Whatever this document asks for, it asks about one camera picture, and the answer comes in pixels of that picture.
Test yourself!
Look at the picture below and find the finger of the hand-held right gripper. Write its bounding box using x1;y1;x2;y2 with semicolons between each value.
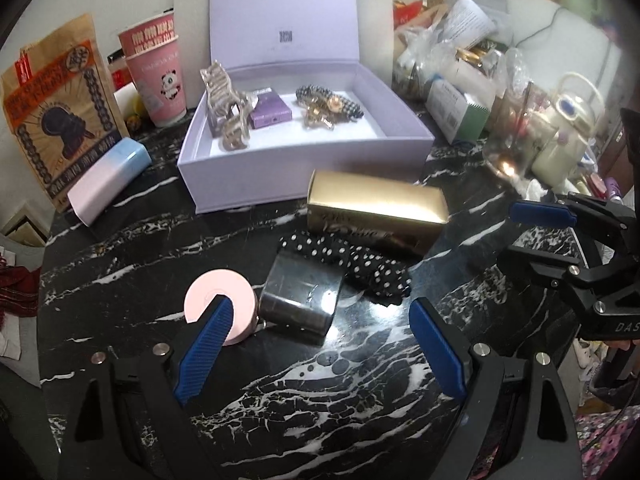
509;192;640;261
496;242;601;301

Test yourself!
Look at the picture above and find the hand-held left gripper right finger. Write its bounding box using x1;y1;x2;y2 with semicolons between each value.
407;297;583;480

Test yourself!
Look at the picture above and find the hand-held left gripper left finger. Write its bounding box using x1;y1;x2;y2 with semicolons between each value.
47;294;236;480

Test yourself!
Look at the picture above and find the pink round compact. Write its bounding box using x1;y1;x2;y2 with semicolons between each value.
184;270;260;347

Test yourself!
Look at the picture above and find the black polka dot scrunchie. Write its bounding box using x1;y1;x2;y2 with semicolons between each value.
277;230;413;307

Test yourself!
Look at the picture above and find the dark glossy square box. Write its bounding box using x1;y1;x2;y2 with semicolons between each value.
259;252;346;345

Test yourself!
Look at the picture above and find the gold rectangular box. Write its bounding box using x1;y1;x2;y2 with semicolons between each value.
306;170;450;256

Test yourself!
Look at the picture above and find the lavender gift box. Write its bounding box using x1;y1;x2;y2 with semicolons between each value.
177;0;436;216

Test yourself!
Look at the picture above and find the small purple box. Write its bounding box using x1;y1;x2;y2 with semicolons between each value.
248;91;292;130

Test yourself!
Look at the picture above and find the beige hair claw clip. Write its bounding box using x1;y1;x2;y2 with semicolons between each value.
200;60;253;152

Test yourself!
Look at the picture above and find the person's right hand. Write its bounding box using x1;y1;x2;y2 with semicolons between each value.
580;337;640;352

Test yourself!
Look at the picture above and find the crumpled white tissue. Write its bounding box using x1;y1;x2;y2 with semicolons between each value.
520;177;556;201

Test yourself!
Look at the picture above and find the clear glass cup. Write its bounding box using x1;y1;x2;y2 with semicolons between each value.
482;80;556;181

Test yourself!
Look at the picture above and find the purple floral cloth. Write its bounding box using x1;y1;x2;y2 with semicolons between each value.
575;405;640;480

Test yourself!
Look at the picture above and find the green and white carton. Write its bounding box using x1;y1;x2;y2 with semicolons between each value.
425;74;493;146

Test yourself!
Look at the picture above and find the pink and blue power bank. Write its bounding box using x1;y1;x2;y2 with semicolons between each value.
67;138;152;227

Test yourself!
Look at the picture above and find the clear plastic bag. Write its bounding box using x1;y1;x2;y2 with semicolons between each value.
395;25;501;101

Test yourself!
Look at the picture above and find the red plaid scarf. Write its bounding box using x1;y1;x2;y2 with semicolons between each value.
0;247;41;318

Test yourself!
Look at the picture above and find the printed paper leaflet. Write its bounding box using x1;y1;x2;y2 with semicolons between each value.
442;0;501;41

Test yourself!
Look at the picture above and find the beige storage box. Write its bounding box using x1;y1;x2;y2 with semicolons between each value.
0;200;51;248

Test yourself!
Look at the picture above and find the red packet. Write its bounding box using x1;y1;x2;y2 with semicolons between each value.
392;0;426;28

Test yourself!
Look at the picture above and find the white foam block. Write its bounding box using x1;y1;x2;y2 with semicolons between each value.
172;0;396;111

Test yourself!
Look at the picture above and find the white paper roll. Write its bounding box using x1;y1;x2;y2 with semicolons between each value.
112;85;141;126

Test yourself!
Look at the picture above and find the brown printed paper bag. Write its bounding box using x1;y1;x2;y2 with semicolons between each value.
0;12;132;213

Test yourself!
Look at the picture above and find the pink panda paper cup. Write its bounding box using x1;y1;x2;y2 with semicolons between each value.
124;45;188;128

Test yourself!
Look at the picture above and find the red spice jar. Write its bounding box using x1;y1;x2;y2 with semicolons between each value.
107;47;131;91

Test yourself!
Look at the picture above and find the red paper cup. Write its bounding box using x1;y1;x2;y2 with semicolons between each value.
117;10;180;58

